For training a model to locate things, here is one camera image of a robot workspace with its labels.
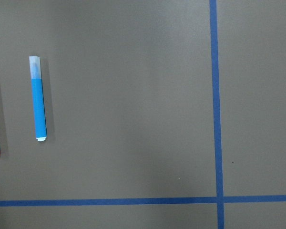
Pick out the blue marker pen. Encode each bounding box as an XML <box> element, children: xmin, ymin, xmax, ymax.
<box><xmin>29</xmin><ymin>56</ymin><xmax>47</xmax><ymax>142</ymax></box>

